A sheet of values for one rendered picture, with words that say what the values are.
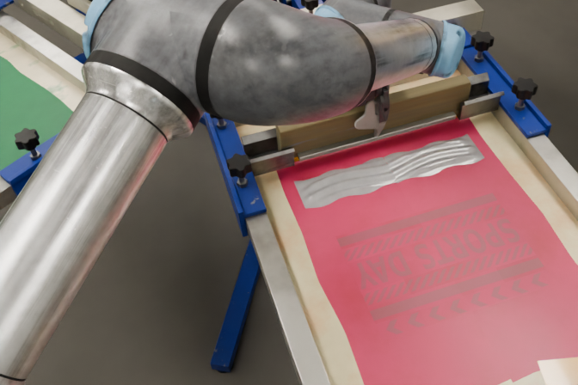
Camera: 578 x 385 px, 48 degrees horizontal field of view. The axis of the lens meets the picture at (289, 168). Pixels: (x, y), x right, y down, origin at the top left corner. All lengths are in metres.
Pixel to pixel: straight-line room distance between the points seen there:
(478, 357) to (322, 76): 0.60
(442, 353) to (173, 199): 1.65
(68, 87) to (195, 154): 1.18
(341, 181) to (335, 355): 0.34
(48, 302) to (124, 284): 1.77
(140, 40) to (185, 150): 2.10
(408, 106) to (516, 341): 0.46
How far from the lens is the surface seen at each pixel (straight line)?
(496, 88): 1.36
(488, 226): 1.17
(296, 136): 1.18
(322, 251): 1.12
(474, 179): 1.24
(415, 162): 1.24
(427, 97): 1.25
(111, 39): 0.60
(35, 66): 1.64
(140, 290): 2.29
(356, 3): 0.96
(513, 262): 1.14
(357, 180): 1.20
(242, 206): 1.13
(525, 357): 1.05
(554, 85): 3.01
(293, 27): 0.56
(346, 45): 0.59
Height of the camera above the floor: 1.87
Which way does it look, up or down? 48 degrees down
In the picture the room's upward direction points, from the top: 5 degrees counter-clockwise
